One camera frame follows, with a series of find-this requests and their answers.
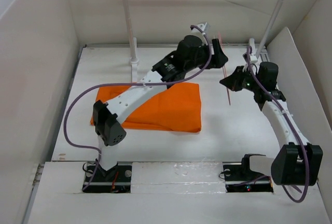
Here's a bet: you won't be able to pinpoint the pink wire hanger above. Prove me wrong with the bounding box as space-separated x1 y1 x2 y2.
217 32 232 105

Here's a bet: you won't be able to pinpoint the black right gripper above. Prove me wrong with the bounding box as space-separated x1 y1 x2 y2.
220 65 262 92

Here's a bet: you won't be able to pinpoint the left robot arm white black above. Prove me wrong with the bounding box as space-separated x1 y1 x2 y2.
92 35 228 151

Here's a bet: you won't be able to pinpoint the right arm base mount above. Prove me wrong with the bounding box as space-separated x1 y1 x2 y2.
219 162 274 193

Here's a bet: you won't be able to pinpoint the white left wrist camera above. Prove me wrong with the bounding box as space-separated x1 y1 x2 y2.
190 22 210 38

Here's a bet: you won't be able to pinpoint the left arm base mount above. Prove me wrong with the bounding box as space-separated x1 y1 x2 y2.
82 164 132 193

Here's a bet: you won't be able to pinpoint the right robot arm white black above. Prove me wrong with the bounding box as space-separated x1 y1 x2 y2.
220 62 323 186

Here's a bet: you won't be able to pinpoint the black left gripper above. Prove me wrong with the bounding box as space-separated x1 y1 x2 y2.
184 39 227 73

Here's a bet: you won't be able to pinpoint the orange trousers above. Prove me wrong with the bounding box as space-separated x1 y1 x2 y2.
89 82 202 133

